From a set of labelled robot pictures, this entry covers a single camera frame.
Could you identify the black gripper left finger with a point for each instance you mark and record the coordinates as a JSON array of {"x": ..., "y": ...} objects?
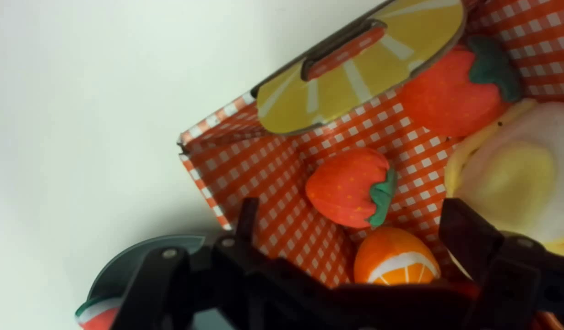
[{"x": 231, "y": 277}]

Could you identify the red plush tomato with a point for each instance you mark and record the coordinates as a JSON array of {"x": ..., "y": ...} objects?
[{"x": 468, "y": 88}]

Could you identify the dark grey round plate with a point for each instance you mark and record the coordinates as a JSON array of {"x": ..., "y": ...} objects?
[{"x": 129, "y": 268}]

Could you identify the yellow plush banana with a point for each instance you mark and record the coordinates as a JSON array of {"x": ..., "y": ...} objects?
[{"x": 512, "y": 173}]

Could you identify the plush watermelon slice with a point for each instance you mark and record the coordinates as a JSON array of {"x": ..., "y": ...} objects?
[{"x": 98, "y": 314}]

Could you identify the plush orange slice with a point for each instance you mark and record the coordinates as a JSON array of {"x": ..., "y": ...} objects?
[{"x": 391, "y": 257}]

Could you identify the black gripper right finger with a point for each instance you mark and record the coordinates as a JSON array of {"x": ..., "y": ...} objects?
[{"x": 519, "y": 277}]

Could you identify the red plush strawberry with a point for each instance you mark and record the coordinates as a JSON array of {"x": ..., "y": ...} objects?
[{"x": 354, "y": 189}]

